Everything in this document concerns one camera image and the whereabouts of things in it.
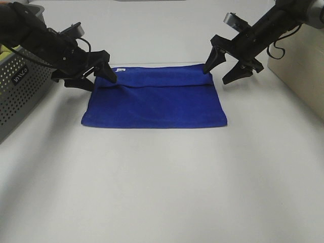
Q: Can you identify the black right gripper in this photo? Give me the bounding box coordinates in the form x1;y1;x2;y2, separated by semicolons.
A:
203;27;263;85

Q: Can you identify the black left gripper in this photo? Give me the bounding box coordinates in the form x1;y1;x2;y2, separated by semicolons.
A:
51;37;117;92

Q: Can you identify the blue microfibre towel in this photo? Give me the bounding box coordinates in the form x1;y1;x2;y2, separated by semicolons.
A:
81;64;228;129

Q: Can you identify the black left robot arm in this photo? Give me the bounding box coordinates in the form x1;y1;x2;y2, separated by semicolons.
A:
1;2;117;91

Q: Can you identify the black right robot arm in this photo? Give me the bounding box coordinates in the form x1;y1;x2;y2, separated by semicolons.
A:
203;1;323;85

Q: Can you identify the grey perforated plastic basket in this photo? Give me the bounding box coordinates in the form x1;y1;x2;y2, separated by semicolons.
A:
0;3;59;145

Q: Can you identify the beige plastic bin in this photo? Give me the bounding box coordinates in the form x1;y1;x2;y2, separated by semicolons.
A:
267;25;323;118

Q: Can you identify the yellow-green towel in basket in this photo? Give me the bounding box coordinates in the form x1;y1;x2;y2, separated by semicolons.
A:
0;44;14;61

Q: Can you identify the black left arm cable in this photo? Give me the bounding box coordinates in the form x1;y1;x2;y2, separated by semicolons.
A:
75;37;92;54

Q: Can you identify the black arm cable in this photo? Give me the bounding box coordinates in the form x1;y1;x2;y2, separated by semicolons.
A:
266;24;303;60
75;37;92;54

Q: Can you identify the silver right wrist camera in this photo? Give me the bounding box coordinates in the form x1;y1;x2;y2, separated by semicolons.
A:
223;13;251;32

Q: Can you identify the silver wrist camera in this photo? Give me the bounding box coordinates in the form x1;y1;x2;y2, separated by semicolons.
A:
223;13;251;32
60;22;85;39

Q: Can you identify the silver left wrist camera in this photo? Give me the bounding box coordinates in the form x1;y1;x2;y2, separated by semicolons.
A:
60;22;85;39

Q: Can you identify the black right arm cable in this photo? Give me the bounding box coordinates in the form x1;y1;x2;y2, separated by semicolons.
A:
266;24;303;60

